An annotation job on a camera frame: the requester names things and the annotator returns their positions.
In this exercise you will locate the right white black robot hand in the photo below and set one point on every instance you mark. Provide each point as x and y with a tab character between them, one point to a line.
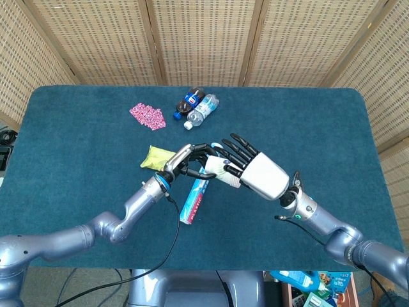
265	176

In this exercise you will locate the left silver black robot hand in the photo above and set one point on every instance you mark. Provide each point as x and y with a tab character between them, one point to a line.
179	158

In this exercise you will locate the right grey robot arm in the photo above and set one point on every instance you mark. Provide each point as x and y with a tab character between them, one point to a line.
322	219

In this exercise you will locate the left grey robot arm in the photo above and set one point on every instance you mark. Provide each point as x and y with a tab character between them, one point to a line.
96	230

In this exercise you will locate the yellow green snack bag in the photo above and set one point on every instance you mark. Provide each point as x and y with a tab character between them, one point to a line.
155	158

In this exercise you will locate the blue plastic wrap roll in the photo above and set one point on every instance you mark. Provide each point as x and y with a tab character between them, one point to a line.
195	201

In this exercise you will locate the clear water bottle white cap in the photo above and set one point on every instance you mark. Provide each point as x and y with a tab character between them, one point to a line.
201	112

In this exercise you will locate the pink patterned packets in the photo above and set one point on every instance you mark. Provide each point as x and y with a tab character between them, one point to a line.
148	115

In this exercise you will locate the cola bottle with blue cap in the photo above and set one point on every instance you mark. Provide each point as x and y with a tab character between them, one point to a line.
188	102

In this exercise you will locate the teal felt table cover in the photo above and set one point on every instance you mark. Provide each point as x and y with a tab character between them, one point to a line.
80	160

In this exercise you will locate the blue plastic bottle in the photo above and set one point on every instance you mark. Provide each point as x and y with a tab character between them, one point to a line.
294	278

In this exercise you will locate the woven rattan folding screen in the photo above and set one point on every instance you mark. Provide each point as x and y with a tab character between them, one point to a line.
204	35

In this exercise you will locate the grey robot torso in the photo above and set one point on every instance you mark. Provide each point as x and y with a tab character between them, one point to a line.
191	291

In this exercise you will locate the red storage box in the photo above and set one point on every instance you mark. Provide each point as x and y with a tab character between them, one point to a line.
353	294

